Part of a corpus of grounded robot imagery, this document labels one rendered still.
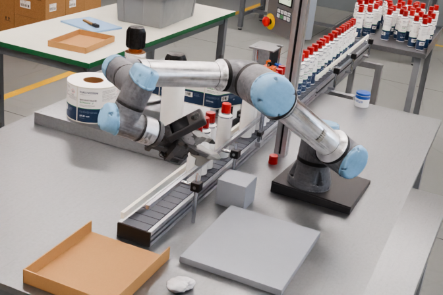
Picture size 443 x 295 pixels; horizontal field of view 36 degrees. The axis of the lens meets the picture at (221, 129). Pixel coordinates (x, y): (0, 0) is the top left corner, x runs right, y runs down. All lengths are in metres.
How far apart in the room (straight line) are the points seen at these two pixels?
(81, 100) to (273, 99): 0.98
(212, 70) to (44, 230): 0.67
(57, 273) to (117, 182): 0.57
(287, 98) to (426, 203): 0.80
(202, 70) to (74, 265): 0.64
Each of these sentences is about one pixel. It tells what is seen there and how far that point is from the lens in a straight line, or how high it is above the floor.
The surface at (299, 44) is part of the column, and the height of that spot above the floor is 1.28.
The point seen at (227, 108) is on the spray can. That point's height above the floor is 1.07.
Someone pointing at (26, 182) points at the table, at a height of 0.83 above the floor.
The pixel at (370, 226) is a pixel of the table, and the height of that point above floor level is 0.83.
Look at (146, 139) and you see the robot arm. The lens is 1.79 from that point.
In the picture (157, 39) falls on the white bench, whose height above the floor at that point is 0.80.
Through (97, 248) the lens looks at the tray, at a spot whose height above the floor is 0.83.
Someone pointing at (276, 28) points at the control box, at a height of 1.31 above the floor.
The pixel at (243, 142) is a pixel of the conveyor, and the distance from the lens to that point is 2.62.
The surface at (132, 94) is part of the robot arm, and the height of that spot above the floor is 1.30.
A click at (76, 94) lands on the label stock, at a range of 2.67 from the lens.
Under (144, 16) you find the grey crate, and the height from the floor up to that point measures 0.87.
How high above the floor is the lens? 1.88
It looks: 21 degrees down
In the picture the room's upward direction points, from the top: 6 degrees clockwise
